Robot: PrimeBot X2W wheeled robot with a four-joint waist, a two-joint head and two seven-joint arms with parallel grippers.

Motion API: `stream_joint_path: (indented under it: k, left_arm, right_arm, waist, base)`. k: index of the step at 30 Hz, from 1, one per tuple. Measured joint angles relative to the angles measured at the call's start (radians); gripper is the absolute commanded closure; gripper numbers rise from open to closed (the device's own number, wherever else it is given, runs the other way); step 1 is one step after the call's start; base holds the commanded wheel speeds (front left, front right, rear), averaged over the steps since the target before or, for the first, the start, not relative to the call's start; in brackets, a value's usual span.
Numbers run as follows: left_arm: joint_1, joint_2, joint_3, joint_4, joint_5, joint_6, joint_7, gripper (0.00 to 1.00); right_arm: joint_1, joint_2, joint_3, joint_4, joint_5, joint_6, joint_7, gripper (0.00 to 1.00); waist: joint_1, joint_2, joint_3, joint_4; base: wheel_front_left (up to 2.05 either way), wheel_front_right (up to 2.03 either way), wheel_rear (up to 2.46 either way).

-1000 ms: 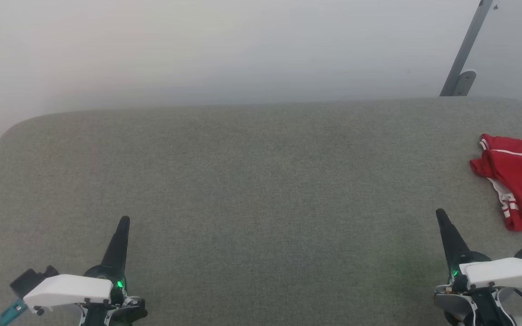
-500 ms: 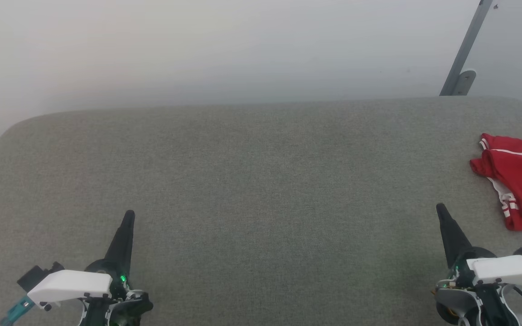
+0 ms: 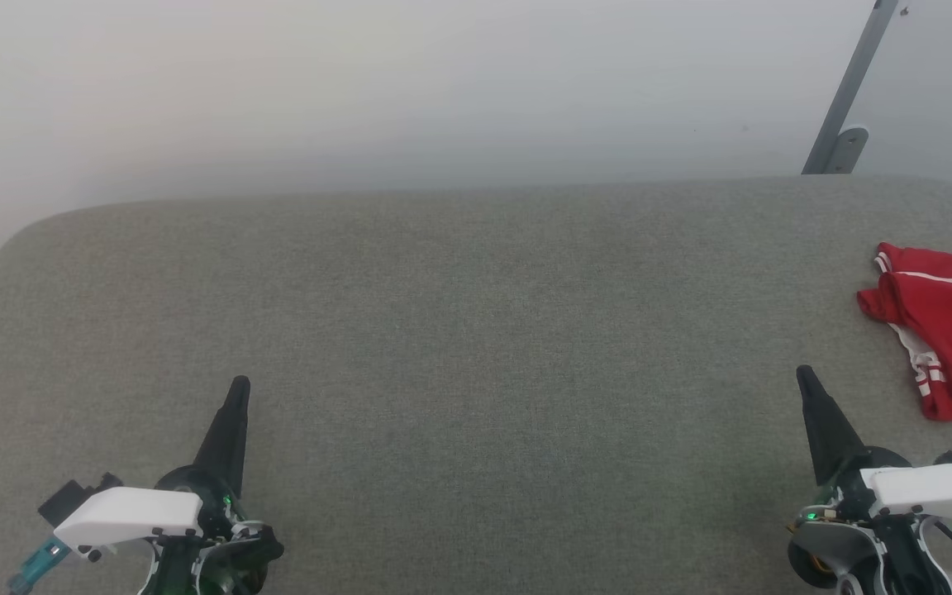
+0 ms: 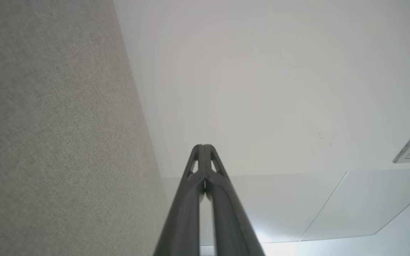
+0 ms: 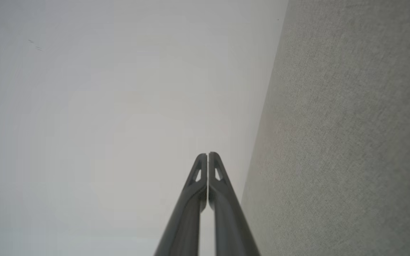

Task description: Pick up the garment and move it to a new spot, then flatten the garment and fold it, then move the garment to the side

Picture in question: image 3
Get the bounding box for red and white basketball jersey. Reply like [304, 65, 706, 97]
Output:
[856, 241, 952, 423]

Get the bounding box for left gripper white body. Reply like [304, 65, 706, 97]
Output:
[54, 465, 247, 561]

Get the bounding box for grey fabric sofa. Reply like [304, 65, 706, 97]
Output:
[0, 175, 952, 595]

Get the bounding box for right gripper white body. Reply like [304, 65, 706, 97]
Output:
[807, 449, 952, 519]

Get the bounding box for grey metal bracket plate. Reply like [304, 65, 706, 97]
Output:
[823, 125, 870, 175]

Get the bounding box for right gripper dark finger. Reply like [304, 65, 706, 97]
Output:
[796, 365, 870, 488]

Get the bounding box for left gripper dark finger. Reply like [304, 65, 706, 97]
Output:
[193, 376, 252, 497]

